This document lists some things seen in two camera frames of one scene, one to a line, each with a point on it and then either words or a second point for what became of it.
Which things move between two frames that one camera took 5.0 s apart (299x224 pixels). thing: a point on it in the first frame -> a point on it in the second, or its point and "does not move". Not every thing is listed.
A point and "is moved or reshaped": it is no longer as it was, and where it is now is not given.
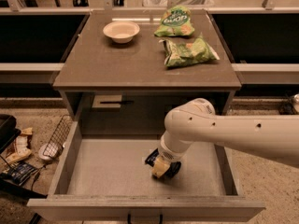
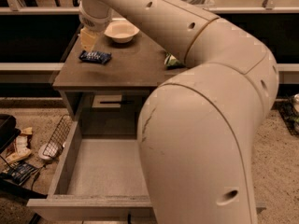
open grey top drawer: x=106 y=180 does not move
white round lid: x=48 y=150 does not move
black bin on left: x=7 y=131 does not move
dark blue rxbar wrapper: x=174 y=166 is moved or reshaped
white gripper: x=168 y=156 -> x=93 y=22
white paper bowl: x=121 y=32 does not move
